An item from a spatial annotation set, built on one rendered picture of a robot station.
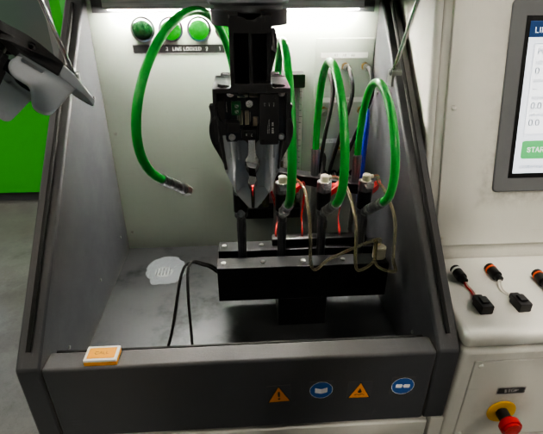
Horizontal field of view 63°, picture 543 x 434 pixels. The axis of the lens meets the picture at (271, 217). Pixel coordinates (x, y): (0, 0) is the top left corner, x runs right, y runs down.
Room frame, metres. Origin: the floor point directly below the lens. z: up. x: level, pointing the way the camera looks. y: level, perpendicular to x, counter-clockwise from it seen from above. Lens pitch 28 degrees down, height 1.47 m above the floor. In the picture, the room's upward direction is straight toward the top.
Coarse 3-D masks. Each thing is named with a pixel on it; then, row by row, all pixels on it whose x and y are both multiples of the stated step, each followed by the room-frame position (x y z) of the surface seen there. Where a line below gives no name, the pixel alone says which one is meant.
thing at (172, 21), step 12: (180, 12) 0.74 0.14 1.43; (192, 12) 0.77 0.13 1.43; (204, 12) 0.81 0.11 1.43; (168, 24) 0.71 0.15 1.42; (156, 36) 0.68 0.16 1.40; (156, 48) 0.66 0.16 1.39; (228, 48) 0.91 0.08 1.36; (144, 60) 0.65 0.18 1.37; (228, 60) 0.92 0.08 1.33; (144, 72) 0.63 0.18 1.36; (144, 84) 0.62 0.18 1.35; (132, 108) 0.61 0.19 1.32; (132, 120) 0.60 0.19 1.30; (132, 132) 0.60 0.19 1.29; (144, 156) 0.60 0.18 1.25; (144, 168) 0.61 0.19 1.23; (156, 180) 0.63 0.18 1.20
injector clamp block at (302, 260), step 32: (224, 256) 0.77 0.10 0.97; (256, 256) 0.77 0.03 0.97; (288, 256) 0.75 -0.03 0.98; (320, 256) 0.75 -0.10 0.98; (352, 256) 0.75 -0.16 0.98; (224, 288) 0.71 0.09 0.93; (256, 288) 0.71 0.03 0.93; (288, 288) 0.71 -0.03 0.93; (320, 288) 0.72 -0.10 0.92; (352, 288) 0.72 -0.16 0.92; (384, 288) 0.73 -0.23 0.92; (288, 320) 0.71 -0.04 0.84; (320, 320) 0.72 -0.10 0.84
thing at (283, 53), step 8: (280, 40) 0.77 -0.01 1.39; (280, 48) 0.83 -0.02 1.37; (288, 48) 0.74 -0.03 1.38; (280, 56) 0.86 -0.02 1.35; (288, 56) 0.71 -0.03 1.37; (280, 64) 0.88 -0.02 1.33; (288, 64) 0.70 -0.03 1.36; (280, 72) 0.89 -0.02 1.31; (288, 72) 0.68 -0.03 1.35; (288, 80) 0.67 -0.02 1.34; (288, 152) 0.61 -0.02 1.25; (288, 160) 0.61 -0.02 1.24; (288, 168) 0.61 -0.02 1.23; (288, 176) 0.60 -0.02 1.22; (288, 184) 0.61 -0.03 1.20; (288, 192) 0.61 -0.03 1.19; (288, 200) 0.62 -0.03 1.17; (280, 208) 0.70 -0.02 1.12; (288, 208) 0.65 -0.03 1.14
